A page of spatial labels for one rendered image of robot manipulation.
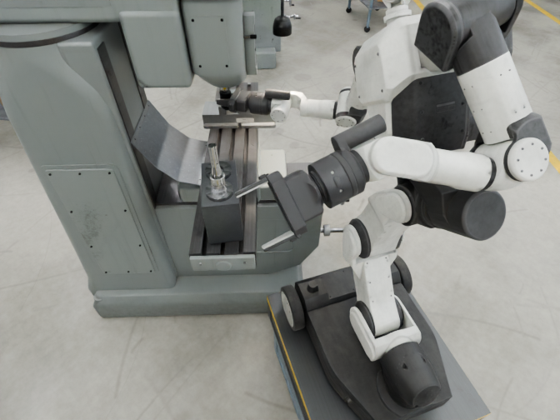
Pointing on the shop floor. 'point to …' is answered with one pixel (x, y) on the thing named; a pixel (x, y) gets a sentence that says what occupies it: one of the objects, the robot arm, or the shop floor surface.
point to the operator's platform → (287, 338)
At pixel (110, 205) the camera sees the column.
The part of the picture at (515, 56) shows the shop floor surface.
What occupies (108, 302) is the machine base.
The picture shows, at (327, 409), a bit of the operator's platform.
